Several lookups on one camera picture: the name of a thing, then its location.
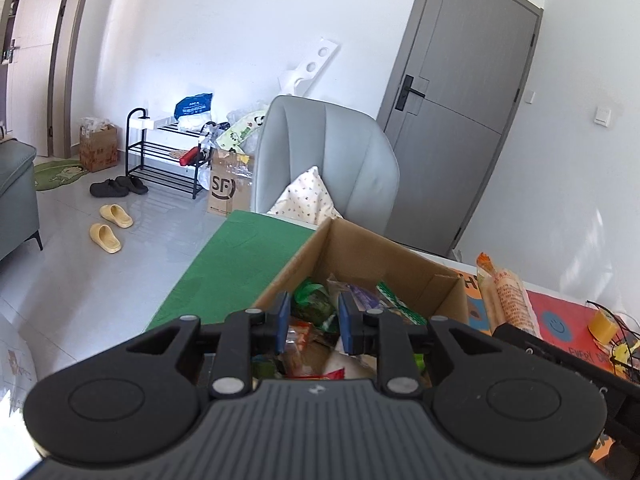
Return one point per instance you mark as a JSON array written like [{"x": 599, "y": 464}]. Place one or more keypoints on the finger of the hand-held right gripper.
[{"x": 517, "y": 340}]

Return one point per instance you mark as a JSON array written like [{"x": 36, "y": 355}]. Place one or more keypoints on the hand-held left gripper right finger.
[{"x": 347, "y": 325}]

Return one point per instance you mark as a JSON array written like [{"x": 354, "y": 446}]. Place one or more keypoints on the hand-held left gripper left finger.
[{"x": 282, "y": 322}]

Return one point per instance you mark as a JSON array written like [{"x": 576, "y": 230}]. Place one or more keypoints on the clear packet brown snack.
[{"x": 300, "y": 345}]

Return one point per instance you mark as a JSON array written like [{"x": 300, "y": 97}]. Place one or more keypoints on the long white bread pack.
[{"x": 370, "y": 300}]

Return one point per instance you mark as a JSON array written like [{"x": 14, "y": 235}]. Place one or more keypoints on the long orange biscuit pack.
[{"x": 510, "y": 295}]

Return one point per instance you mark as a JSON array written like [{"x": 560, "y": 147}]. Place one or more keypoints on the dark green snack packet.
[{"x": 265, "y": 367}]

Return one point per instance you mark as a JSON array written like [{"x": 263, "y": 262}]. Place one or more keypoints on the red snack packet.
[{"x": 330, "y": 374}]

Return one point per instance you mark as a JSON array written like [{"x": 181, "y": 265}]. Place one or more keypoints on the green white striped packet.
[{"x": 400, "y": 305}]

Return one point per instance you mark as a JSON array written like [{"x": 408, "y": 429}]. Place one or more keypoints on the colourful cat table mat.
[{"x": 240, "y": 260}]

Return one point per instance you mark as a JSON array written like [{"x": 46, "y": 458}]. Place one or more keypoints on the yellow tape roll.
[{"x": 600, "y": 327}]

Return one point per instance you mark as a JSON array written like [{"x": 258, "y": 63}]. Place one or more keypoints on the white dotted pillow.
[{"x": 307, "y": 197}]

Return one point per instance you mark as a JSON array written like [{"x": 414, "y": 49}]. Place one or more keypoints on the SF cardboard box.
[{"x": 225, "y": 195}]

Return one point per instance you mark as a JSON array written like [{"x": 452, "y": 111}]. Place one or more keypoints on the grey chair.
[{"x": 340, "y": 150}]

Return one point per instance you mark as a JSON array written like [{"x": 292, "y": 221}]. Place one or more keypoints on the red item on rack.
[{"x": 189, "y": 157}]

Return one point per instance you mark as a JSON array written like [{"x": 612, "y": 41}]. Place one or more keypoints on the grey door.
[{"x": 450, "y": 160}]

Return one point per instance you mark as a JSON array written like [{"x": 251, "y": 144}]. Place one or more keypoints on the green patterned bag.
[{"x": 240, "y": 132}]

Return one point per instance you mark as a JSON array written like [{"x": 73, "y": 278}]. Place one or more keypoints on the yellow slipper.
[
  {"x": 117, "y": 216},
  {"x": 106, "y": 238}
]

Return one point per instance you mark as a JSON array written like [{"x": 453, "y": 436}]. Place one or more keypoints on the black slipper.
[
  {"x": 107, "y": 189},
  {"x": 135, "y": 185}
]

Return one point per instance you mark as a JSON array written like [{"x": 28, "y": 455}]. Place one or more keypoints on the black shoe rack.
[{"x": 165, "y": 149}]

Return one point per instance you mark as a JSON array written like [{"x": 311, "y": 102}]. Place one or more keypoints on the blue white plastic bag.
[{"x": 192, "y": 107}]

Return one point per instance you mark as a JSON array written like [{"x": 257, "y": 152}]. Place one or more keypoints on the brown carton with items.
[{"x": 100, "y": 152}]

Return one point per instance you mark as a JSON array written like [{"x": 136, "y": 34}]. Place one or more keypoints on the white foam board with holes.
[{"x": 317, "y": 60}]

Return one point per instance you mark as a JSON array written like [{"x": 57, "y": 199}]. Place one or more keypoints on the green round rug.
[{"x": 60, "y": 175}]

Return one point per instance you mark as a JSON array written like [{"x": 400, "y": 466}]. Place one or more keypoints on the grey sofa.
[{"x": 15, "y": 195}]

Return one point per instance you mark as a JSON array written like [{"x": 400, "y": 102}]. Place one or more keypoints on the beige door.
[{"x": 35, "y": 60}]

